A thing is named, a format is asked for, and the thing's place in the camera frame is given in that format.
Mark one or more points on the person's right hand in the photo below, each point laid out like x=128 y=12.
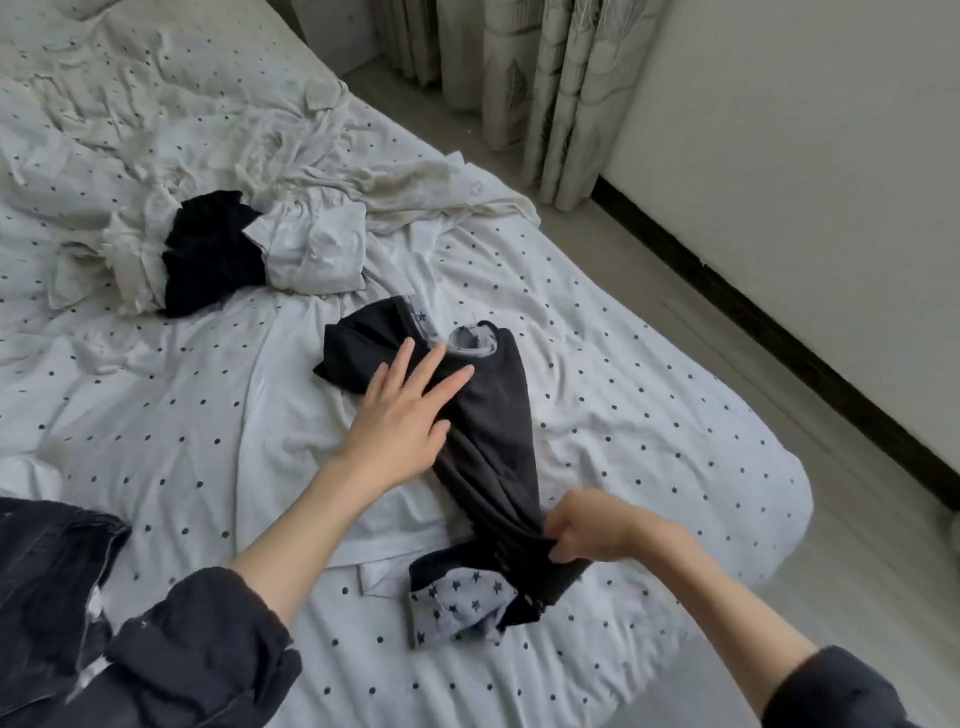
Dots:
x=608 y=525

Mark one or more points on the person's left hand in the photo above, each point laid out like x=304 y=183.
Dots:
x=398 y=428

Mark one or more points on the black star-trim graphic t-shirt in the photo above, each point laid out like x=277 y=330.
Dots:
x=503 y=435

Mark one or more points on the white cartoon print t-shirt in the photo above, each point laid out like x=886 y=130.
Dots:
x=308 y=248

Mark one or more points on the black garment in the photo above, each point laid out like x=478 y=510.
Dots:
x=210 y=255

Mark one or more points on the cream bow-print blouse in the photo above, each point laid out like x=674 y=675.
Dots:
x=128 y=248

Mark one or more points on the person's right forearm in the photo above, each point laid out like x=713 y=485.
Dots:
x=735 y=608

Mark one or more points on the white dotted bed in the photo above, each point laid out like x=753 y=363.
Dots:
x=645 y=420

